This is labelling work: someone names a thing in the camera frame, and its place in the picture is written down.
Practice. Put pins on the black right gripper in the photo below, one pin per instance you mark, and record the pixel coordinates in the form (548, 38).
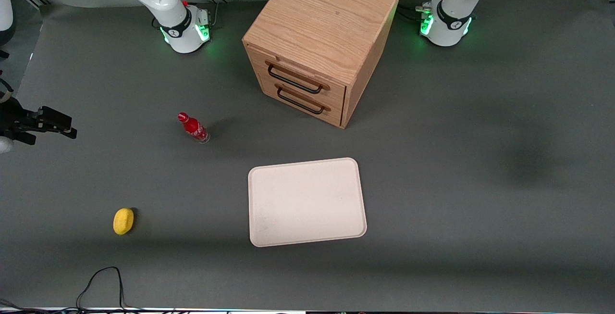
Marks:
(13, 120)

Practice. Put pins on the beige plastic tray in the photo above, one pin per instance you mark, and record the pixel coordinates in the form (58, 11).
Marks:
(306, 202)

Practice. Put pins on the yellow lemon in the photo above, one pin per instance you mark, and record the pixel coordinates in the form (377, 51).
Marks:
(123, 221)

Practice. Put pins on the red cola bottle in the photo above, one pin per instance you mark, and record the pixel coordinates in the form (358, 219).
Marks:
(194, 129)

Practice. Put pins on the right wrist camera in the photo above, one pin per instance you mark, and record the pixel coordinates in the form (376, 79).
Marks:
(5, 144)

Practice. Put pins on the wooden drawer cabinet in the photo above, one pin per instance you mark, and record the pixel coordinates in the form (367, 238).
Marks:
(322, 16)

